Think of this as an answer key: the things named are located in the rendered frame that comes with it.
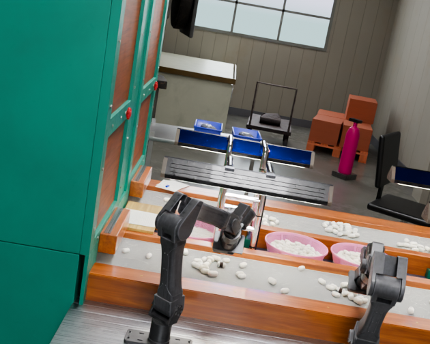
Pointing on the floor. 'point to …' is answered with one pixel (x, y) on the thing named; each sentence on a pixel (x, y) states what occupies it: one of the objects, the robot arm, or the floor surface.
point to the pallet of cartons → (360, 104)
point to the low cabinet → (194, 90)
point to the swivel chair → (383, 157)
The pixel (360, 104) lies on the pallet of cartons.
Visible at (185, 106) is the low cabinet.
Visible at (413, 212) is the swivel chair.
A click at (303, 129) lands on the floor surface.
